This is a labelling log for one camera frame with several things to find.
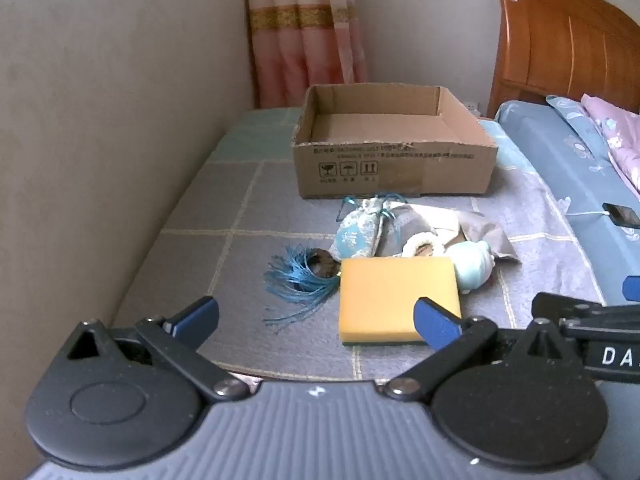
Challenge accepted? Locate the wooden headboard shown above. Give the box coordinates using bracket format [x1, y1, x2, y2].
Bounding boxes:
[487, 0, 640, 118]

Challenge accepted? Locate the yellow sponge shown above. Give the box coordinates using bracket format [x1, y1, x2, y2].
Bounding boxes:
[338, 256, 462, 347]

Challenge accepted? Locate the purple floral quilt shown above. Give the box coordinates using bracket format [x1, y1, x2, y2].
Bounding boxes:
[580, 94, 640, 188]

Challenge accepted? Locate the cream fluffy scrunchie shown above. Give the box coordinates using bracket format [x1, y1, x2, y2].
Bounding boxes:
[402, 234, 449, 259]

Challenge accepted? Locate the pink patterned curtain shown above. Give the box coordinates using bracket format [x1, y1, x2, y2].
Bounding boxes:
[243, 0, 371, 109]

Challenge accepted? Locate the light blue soft toy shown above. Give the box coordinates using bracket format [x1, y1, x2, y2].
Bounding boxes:
[445, 240, 497, 292]

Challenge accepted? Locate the blue floral pillow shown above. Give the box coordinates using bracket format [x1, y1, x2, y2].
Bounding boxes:
[546, 94, 640, 201]

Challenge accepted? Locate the grey transparent plastic bag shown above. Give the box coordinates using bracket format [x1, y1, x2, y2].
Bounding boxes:
[452, 210, 522, 265]

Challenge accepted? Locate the black phone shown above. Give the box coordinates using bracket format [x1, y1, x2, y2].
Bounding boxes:
[602, 202, 640, 229]

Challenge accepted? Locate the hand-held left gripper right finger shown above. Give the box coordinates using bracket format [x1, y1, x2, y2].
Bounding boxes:
[382, 297, 566, 403]

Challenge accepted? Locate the grey stitched fabric pouch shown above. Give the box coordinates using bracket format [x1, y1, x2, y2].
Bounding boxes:
[380, 202, 466, 257]

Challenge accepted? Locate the blue floral bedding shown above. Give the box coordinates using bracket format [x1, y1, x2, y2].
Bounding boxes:
[494, 100, 640, 311]

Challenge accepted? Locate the cardboard box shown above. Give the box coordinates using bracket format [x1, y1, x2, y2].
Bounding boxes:
[291, 84, 499, 200]

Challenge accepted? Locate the blue tasselled sachet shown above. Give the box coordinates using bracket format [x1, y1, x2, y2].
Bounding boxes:
[263, 244, 343, 326]

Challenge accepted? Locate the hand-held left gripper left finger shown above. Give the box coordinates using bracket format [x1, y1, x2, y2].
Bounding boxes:
[65, 296, 251, 403]

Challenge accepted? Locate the grey checked bed cover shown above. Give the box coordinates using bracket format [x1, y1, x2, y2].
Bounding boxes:
[112, 107, 606, 381]

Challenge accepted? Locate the blue brocade drawstring pouch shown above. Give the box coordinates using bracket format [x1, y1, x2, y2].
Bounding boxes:
[334, 195, 397, 261]

